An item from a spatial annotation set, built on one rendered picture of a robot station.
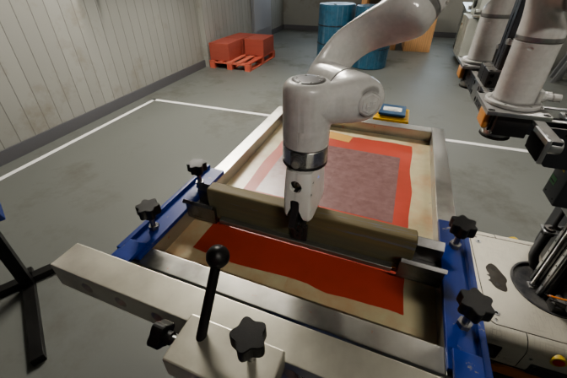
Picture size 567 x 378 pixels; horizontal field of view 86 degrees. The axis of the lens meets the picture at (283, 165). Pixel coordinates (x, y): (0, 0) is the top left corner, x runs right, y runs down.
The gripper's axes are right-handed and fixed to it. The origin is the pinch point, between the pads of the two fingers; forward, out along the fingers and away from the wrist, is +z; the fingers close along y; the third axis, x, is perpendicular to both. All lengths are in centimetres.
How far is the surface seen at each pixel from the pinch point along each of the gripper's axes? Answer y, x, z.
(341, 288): -6.9, -9.8, 6.0
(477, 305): -10.7, -27.7, -4.5
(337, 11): 508, 104, 17
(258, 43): 467, 229, 67
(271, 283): -10.5, 2.3, 6.1
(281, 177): 21.3, 12.7, 6.0
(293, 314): -16.6, -4.0, 2.6
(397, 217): 16.0, -18.1, 6.0
